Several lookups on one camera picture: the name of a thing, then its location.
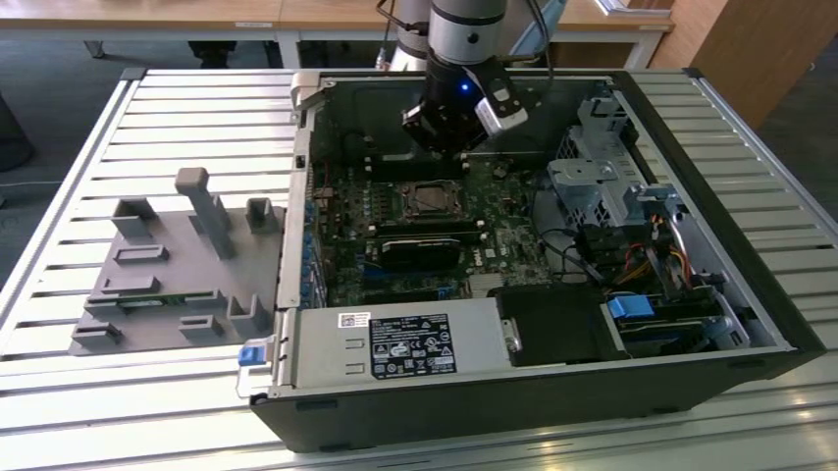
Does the black PC case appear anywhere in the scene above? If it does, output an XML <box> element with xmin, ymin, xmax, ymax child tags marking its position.
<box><xmin>247</xmin><ymin>67</ymin><xmax>827</xmax><ymax>453</ymax></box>

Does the blue case latch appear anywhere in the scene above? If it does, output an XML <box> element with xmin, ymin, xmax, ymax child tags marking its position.
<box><xmin>239</xmin><ymin>342</ymin><xmax>271</xmax><ymax>368</ymax></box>

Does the CPU socket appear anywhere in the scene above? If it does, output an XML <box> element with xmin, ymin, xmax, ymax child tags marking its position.
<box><xmin>397</xmin><ymin>180</ymin><xmax>471</xmax><ymax>221</ymax></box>

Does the silver power supply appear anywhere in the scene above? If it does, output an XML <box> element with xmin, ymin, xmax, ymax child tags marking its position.
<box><xmin>271</xmin><ymin>296</ymin><xmax>524</xmax><ymax>398</ymax></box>

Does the green RAM stick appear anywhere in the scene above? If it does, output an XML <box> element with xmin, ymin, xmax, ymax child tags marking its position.
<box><xmin>114</xmin><ymin>292</ymin><xmax>221</xmax><ymax>311</ymax></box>

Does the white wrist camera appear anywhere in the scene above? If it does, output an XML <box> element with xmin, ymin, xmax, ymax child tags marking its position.
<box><xmin>471</xmin><ymin>87</ymin><xmax>529</xmax><ymax>137</ymax></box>

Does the grey case handle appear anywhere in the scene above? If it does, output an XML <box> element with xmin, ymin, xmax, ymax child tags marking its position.
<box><xmin>287</xmin><ymin>72</ymin><xmax>328</xmax><ymax>122</ymax></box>

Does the wooden desk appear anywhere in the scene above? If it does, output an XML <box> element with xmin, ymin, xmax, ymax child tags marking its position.
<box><xmin>0</xmin><ymin>0</ymin><xmax>675</xmax><ymax>70</ymax></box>

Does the silver heatsink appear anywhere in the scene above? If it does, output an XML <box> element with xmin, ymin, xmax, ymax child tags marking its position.
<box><xmin>468</xmin><ymin>274</ymin><xmax>507</xmax><ymax>298</ymax></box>

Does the yellow wire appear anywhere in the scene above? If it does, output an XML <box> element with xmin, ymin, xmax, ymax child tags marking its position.
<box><xmin>615</xmin><ymin>262</ymin><xmax>654</xmax><ymax>287</ymax></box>

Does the black graphics card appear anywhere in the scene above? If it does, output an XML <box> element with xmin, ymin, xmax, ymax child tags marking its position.
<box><xmin>376</xmin><ymin>236</ymin><xmax>463</xmax><ymax>272</ymax></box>

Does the green motherboard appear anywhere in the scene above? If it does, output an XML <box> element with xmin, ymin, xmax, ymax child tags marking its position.
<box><xmin>307</xmin><ymin>156</ymin><xmax>557</xmax><ymax>308</ymax></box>

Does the blue disk carrier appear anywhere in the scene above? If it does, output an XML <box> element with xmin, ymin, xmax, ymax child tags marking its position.
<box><xmin>604</xmin><ymin>292</ymin><xmax>655</xmax><ymax>324</ymax></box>

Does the orange wire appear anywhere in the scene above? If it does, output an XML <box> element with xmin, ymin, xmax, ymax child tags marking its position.
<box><xmin>666</xmin><ymin>247</ymin><xmax>694</xmax><ymax>281</ymax></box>

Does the grey parts rack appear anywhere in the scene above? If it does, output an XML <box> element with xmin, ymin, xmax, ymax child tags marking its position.
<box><xmin>68</xmin><ymin>167</ymin><xmax>289</xmax><ymax>358</ymax></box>

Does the wooden cabinet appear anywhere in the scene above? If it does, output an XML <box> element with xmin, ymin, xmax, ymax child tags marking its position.
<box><xmin>647</xmin><ymin>0</ymin><xmax>838</xmax><ymax>131</ymax></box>

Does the silver metal drive cage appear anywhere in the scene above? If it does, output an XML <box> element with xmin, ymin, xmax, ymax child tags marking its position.
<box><xmin>545</xmin><ymin>95</ymin><xmax>647</xmax><ymax>230</ymax></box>

